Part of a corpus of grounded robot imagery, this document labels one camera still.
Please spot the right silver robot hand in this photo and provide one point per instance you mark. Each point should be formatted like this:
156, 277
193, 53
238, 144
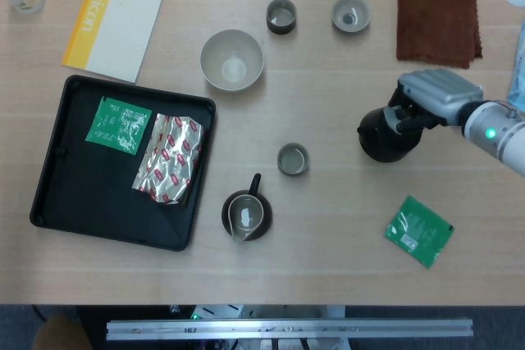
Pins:
439, 89

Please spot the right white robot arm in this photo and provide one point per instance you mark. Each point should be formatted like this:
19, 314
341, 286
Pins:
504, 137

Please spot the brown folded cloth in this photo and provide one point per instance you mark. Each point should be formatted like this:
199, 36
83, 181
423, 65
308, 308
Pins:
436, 26

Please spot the blue wet wipes pack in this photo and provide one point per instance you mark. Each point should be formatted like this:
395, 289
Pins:
517, 83

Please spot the green tea packet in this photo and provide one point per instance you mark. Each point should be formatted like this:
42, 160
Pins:
117, 124
418, 231

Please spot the beige ceramic bowl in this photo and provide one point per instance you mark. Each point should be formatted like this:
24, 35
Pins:
231, 61

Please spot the dark ceramic pouring pitcher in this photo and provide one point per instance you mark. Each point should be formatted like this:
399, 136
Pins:
264, 219

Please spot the silver foil red-print packet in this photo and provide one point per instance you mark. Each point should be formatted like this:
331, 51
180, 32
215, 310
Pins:
172, 157

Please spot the yellow white Lexicon book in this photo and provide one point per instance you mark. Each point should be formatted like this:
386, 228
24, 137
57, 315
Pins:
119, 26

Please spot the black square tray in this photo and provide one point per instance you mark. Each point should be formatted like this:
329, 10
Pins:
82, 194

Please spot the aluminium profile rail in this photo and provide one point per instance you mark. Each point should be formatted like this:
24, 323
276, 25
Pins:
287, 329

